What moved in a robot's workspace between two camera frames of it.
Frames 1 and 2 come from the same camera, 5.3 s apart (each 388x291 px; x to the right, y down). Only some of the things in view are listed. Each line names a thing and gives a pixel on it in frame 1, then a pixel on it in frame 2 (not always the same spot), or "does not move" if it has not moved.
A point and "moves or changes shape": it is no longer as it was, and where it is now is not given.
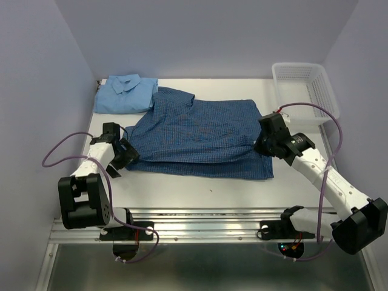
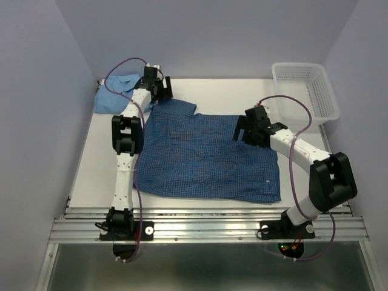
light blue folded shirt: (125, 93) does not move
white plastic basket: (305, 83) does not move
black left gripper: (130, 155) to (164, 93)
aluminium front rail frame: (192, 225) does not move
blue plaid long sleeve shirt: (207, 139) moves or changes shape
